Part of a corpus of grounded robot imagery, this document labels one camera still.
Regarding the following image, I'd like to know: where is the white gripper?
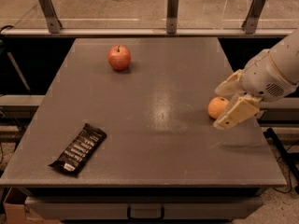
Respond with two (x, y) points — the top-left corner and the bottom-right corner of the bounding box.
(213, 49), (298, 130)

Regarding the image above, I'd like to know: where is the orange fruit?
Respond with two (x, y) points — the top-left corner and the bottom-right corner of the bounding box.
(207, 96), (229, 119)

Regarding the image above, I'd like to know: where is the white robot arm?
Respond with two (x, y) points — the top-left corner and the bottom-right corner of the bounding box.
(213, 30), (299, 130)

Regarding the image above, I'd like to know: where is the red apple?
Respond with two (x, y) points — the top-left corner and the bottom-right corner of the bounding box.
(107, 45), (131, 71)

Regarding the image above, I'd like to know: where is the black snack bar wrapper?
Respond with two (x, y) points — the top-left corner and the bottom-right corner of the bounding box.
(50, 123), (107, 176)

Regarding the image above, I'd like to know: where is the cardboard box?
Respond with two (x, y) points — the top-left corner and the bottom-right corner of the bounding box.
(4, 188), (61, 224)

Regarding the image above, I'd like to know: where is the right metal bracket post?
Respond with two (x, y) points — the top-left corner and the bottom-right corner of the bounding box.
(241, 0), (266, 35)

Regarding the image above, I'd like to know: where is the metal bracket post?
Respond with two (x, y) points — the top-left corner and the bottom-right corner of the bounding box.
(166, 0), (179, 34)
(38, 0), (62, 34)
(241, 0), (266, 35)

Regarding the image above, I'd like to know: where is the metal rail barrier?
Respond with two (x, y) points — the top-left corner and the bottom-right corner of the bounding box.
(1, 28), (293, 38)

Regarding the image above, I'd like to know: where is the middle metal bracket post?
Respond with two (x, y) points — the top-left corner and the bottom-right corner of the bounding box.
(166, 0), (179, 34)

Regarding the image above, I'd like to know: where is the grey drawer with handle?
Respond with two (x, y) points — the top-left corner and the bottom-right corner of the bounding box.
(25, 196), (263, 221)

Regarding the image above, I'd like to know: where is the left metal bracket post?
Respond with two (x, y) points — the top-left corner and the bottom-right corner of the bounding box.
(38, 0), (62, 34)

